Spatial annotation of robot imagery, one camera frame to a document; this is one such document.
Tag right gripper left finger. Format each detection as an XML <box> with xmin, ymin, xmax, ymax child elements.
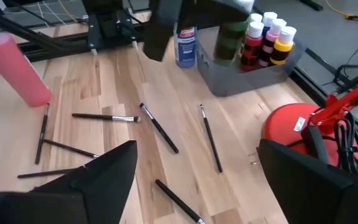
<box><xmin>0</xmin><ymin>139</ymin><xmax>138</xmax><ymax>224</ymax></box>

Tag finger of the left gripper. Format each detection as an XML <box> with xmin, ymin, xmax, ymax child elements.
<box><xmin>143</xmin><ymin>0</ymin><xmax>183</xmax><ymax>62</ymax></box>
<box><xmin>183</xmin><ymin>0</ymin><xmax>254</xmax><ymax>30</ymax></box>

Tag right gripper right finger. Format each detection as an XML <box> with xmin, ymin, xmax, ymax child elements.
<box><xmin>257</xmin><ymin>138</ymin><xmax>358</xmax><ymax>224</ymax></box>

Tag large blue paint bottle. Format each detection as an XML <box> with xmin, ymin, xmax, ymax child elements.
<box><xmin>174</xmin><ymin>23</ymin><xmax>198</xmax><ymax>68</ymax></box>

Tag green small paint bottle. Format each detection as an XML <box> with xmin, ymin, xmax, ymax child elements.
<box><xmin>213</xmin><ymin>0</ymin><xmax>254</xmax><ymax>67</ymax></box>

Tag red small paint bottle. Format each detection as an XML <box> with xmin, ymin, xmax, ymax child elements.
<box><xmin>240</xmin><ymin>21</ymin><xmax>264</xmax><ymax>72</ymax></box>

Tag light blue small paint bottle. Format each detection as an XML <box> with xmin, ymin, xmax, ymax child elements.
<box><xmin>261</xmin><ymin>11</ymin><xmax>278</xmax><ymax>37</ymax></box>

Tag pink small paint bottle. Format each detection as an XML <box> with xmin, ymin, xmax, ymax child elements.
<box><xmin>259</xmin><ymin>18</ymin><xmax>287</xmax><ymax>68</ymax></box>

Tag lemon yellow small paint bottle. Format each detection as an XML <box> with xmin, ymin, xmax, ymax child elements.
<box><xmin>269</xmin><ymin>26</ymin><xmax>297</xmax><ymax>66</ymax></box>

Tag tall red paint bottle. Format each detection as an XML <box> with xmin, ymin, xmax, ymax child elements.
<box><xmin>0</xmin><ymin>19</ymin><xmax>53</xmax><ymax>108</ymax></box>

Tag black paint brush silver ferrule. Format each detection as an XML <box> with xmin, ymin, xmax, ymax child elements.
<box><xmin>17</xmin><ymin>167</ymin><xmax>82</xmax><ymax>179</ymax></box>
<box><xmin>71</xmin><ymin>113</ymin><xmax>142</xmax><ymax>123</ymax></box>
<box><xmin>154</xmin><ymin>179</ymin><xmax>207</xmax><ymax>224</ymax></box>
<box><xmin>199</xmin><ymin>103</ymin><xmax>224</xmax><ymax>174</ymax></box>
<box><xmin>34</xmin><ymin>103</ymin><xmax>51</xmax><ymax>166</ymax></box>
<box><xmin>43</xmin><ymin>138</ymin><xmax>100</xmax><ymax>159</ymax></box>
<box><xmin>139</xmin><ymin>102</ymin><xmax>180</xmax><ymax>154</ymax></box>

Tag grey plastic storage bin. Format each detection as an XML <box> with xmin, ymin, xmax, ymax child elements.
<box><xmin>196</xmin><ymin>26</ymin><xmax>307</xmax><ymax>97</ymax></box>

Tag red desk lamp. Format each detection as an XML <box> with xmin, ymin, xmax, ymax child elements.
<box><xmin>262</xmin><ymin>73</ymin><xmax>358</xmax><ymax>167</ymax></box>

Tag yellow floor cable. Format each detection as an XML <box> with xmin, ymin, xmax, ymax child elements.
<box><xmin>324</xmin><ymin>0</ymin><xmax>358</xmax><ymax>20</ymax></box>

